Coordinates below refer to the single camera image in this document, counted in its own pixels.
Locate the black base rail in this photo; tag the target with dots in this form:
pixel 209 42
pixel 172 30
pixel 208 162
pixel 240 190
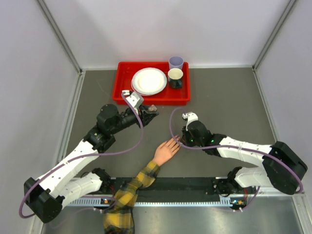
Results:
pixel 205 184

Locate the white paper plates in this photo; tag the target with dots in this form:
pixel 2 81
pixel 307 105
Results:
pixel 149 81

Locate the slotted cable duct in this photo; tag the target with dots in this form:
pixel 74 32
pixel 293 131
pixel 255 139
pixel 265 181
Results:
pixel 104 203

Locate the glitter nail polish bottle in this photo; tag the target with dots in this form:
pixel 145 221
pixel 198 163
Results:
pixel 152 108

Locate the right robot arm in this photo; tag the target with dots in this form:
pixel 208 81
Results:
pixel 276 165

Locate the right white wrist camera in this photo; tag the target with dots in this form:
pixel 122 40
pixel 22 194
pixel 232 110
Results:
pixel 189 118

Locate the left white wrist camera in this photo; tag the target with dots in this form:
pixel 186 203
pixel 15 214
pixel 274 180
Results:
pixel 133 99

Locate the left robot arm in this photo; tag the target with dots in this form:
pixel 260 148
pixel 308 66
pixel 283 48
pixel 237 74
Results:
pixel 47 195

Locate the dark green mug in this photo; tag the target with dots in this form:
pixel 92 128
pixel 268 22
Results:
pixel 175 76

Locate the lavender plastic cup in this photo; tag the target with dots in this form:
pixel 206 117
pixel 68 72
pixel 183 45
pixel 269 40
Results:
pixel 176 62

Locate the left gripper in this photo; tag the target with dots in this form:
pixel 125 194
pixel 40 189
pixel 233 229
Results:
pixel 145 115

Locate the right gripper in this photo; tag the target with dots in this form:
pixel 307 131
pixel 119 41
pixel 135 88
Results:
pixel 185 138

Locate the mannequin hand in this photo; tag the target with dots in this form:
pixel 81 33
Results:
pixel 166 151

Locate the yellow plaid sleeve forearm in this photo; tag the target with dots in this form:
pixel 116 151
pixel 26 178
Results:
pixel 119 219

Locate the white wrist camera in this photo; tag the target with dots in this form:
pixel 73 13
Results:
pixel 133 99
pixel 189 118

